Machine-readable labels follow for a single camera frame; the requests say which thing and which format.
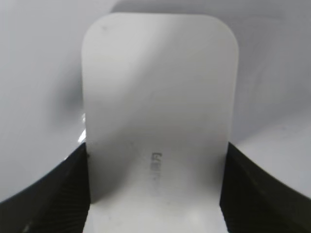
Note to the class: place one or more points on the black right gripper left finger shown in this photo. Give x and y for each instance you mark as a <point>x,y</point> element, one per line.
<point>57,203</point>

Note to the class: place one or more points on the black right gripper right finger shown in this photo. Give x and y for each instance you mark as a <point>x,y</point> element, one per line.
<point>253,201</point>

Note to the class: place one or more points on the white board eraser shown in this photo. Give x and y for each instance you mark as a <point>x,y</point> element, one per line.
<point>158,97</point>

